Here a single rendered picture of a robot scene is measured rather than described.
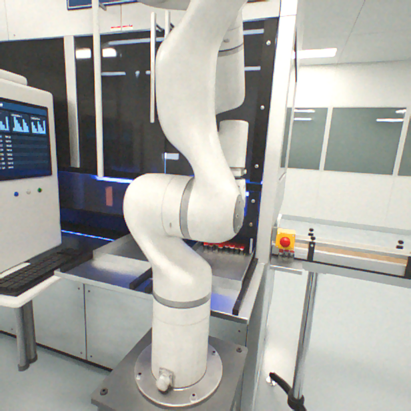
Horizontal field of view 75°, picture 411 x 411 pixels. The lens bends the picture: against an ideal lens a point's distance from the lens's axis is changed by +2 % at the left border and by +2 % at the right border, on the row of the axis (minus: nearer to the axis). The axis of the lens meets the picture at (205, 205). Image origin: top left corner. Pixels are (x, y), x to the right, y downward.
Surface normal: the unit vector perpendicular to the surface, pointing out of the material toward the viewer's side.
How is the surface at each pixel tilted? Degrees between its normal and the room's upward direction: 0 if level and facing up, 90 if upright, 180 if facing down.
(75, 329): 90
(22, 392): 0
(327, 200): 90
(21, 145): 90
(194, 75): 94
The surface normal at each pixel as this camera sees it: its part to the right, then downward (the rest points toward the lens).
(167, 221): -0.35, 0.43
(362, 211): -0.33, 0.18
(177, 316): -0.04, 0.21
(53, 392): 0.06, -0.98
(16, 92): 0.98, 0.09
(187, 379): 0.36, 0.22
